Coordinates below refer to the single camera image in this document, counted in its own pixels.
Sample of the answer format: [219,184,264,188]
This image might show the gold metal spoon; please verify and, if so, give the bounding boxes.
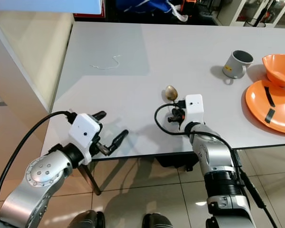
[164,85,179,108]

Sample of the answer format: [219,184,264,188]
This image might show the dark table leg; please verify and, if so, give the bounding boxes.
[80,164,102,196]

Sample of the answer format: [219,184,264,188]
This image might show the grey mug with yellow label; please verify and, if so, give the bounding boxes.
[222,50,254,85]

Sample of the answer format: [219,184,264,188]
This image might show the black left robot foot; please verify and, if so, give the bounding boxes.
[66,210,105,228]

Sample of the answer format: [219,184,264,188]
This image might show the black robot foot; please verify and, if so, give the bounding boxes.
[66,210,105,228]
[142,213,174,228]

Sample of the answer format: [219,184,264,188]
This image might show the orange plate with black tape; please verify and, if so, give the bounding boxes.
[245,79,285,135]

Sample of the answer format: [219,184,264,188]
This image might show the white cloth strip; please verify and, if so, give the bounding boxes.
[166,2,190,22]

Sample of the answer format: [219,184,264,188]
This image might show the black right robot foot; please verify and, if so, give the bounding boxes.
[142,213,174,228]

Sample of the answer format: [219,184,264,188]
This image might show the red strip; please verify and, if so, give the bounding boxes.
[74,13,105,19]

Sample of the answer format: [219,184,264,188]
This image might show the white counter unit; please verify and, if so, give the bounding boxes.
[0,12,74,143]

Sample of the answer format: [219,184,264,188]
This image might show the orange bowl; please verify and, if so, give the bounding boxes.
[262,54,285,88]

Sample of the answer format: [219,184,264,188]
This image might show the blue fabric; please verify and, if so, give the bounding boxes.
[116,0,171,14]

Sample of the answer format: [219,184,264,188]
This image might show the light blue board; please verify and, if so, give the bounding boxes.
[0,0,99,14]

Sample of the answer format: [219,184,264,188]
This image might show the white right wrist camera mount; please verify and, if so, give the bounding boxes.
[183,94,204,133]

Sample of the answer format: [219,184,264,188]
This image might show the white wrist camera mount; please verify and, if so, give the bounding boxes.
[69,113,104,152]
[183,94,204,133]

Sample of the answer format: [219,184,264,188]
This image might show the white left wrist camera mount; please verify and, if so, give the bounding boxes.
[69,113,104,152]

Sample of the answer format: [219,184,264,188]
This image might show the black table bracket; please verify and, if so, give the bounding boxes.
[156,152,204,171]

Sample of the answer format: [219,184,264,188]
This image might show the thin white string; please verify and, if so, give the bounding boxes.
[90,55,122,71]

